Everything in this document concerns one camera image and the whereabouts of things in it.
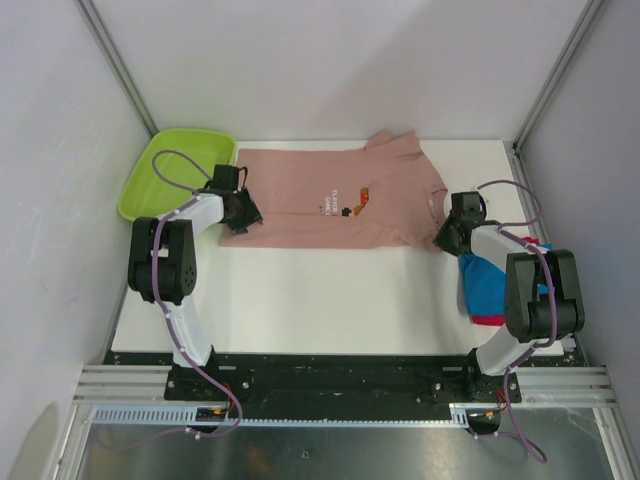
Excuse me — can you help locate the green plastic tub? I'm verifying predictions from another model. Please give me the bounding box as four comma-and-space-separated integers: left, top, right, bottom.
117, 128, 236, 221

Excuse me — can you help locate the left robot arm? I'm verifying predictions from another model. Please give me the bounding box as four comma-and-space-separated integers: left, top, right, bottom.
128, 165, 263, 400

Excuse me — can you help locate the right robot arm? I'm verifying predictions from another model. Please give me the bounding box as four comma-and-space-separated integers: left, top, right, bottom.
435, 191, 586, 401

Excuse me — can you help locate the grey slotted cable duct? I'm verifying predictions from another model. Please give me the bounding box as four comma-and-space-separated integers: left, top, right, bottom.
93, 405, 469, 429

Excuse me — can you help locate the aluminium frame rail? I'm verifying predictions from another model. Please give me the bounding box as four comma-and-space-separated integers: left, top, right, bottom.
73, 365, 618, 408

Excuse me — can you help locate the blue folded t-shirt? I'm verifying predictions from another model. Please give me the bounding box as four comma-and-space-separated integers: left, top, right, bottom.
459, 239, 532, 318

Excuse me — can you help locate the pink t-shirt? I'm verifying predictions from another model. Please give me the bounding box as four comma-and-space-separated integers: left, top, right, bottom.
219, 130, 448, 249

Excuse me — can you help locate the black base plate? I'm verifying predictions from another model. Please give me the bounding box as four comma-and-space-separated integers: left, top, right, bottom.
101, 349, 523, 407

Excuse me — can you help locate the red folded t-shirt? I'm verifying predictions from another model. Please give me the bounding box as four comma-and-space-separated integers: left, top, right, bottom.
471, 315, 505, 327

